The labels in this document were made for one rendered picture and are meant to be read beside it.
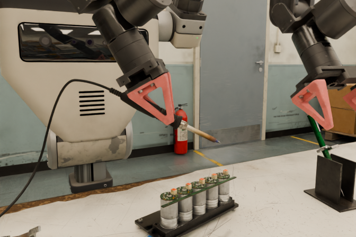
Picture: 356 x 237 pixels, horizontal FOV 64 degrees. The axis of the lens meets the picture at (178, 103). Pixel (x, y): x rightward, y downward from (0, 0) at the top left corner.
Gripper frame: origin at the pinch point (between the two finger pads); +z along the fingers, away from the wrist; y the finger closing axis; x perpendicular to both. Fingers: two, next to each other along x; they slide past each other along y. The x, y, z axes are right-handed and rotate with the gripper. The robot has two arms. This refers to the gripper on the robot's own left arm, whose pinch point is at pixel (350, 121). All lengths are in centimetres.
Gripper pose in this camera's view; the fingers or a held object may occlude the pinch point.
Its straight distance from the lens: 55.8
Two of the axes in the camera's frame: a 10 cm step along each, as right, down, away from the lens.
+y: 9.5, -0.5, 3.1
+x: -2.5, 4.8, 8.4
